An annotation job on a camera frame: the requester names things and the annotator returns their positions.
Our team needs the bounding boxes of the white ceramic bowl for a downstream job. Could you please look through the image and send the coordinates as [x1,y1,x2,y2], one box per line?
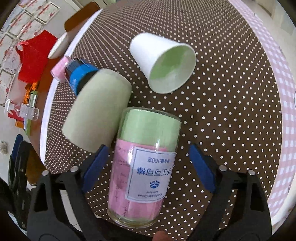
[48,33,69,59]

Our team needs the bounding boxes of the clear jar pink green label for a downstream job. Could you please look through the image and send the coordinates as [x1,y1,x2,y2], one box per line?
[107,108,181,228]

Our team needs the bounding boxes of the small pink cup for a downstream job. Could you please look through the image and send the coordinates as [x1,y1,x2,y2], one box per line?
[51,56,71,83]

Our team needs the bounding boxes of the blue black cup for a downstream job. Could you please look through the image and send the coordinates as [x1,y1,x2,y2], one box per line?
[64,58,99,96]

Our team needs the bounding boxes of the green tissue box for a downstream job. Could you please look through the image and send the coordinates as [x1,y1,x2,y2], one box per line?
[23,90,38,136]

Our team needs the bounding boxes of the brown wooden chair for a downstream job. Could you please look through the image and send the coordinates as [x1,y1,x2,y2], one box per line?
[64,1,100,33]

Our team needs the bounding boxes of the pale green paper cup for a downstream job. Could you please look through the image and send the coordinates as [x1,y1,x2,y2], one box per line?
[62,69,132,153]

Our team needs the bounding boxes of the white paper cup green inside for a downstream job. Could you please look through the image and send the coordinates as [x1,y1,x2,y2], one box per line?
[129,33,197,94]

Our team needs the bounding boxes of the fingertip at bottom edge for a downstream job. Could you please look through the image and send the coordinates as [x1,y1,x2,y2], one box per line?
[152,231,172,241]

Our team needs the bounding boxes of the clear spray bottle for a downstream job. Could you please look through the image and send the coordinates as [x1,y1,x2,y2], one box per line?
[4,99,39,121]

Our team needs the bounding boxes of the red felt bag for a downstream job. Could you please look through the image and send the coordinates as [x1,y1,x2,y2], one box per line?
[15,30,57,84]

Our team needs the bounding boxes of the pink checkered tablecloth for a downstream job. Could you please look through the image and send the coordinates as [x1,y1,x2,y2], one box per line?
[227,0,296,220]

